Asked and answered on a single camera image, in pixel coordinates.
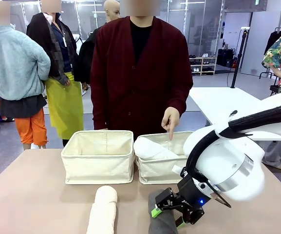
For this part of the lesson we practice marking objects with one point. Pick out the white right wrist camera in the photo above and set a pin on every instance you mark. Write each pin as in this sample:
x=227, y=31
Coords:
x=178, y=169

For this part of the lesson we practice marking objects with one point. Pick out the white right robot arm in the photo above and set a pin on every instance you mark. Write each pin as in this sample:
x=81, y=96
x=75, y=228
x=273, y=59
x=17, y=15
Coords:
x=228, y=156

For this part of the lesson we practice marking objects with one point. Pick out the cream fabric basket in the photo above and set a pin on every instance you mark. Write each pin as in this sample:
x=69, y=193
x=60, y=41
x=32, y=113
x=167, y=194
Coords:
x=99, y=168
x=155, y=170

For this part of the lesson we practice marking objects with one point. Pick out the person in maroon cardigan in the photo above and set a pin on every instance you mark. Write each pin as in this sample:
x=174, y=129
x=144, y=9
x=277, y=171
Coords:
x=140, y=92

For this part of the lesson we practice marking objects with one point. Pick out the mannequin in blue fleece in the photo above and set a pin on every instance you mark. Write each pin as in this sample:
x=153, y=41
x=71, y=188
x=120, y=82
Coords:
x=13, y=61

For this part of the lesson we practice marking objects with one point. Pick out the white towel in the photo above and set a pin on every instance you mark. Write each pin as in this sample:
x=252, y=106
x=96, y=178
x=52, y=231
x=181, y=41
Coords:
x=152, y=148

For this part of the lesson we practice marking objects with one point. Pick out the grey towel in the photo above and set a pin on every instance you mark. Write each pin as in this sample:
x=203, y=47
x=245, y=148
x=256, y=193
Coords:
x=162, y=225

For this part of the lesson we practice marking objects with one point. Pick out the mannequin with yellow apron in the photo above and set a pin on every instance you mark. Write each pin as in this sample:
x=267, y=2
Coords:
x=62, y=109

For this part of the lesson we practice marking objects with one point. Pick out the person's right forearm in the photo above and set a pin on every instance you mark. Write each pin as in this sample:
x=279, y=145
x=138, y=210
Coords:
x=100, y=107

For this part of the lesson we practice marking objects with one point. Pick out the bald mannequin in black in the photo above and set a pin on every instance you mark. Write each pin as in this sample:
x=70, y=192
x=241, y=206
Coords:
x=112, y=9

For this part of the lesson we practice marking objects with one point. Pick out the white table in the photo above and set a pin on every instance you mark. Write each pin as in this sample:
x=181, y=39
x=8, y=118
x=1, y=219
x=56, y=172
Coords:
x=215, y=102

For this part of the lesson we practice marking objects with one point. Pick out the cream rolled towel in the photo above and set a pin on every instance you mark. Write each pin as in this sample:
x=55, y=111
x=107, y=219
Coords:
x=103, y=209

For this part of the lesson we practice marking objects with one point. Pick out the person's left hand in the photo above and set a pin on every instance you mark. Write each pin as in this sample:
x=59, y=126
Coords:
x=172, y=118

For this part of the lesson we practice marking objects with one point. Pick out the white shoe rack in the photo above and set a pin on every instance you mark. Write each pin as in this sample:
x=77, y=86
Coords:
x=203, y=65

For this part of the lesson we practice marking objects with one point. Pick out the person's left forearm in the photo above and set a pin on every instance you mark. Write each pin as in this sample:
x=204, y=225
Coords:
x=181, y=97

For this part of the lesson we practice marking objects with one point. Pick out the black clothes rack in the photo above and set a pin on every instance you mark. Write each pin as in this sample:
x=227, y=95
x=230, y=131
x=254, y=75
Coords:
x=274, y=41

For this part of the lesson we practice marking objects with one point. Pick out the black tripod pole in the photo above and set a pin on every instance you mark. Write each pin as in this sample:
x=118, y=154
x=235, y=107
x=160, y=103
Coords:
x=236, y=73

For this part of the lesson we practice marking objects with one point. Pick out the black luggage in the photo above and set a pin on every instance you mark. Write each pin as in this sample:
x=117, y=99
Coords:
x=225, y=57

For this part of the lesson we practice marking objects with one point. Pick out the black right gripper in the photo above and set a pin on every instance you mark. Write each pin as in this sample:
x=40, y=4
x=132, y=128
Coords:
x=193, y=192

